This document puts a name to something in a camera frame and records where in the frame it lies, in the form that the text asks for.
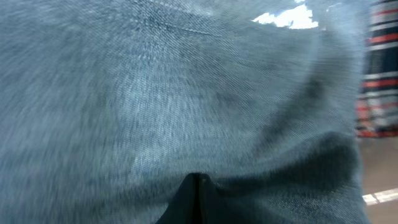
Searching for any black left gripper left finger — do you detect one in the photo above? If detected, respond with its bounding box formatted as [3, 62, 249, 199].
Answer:
[156, 174, 197, 224]

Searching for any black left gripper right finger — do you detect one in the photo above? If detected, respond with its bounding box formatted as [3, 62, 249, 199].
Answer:
[196, 174, 246, 224]

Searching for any blue denim cloth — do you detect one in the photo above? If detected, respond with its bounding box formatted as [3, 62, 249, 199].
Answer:
[0, 0, 374, 224]

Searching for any red navy plaid cloth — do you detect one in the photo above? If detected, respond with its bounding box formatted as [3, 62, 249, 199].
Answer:
[357, 0, 397, 138]

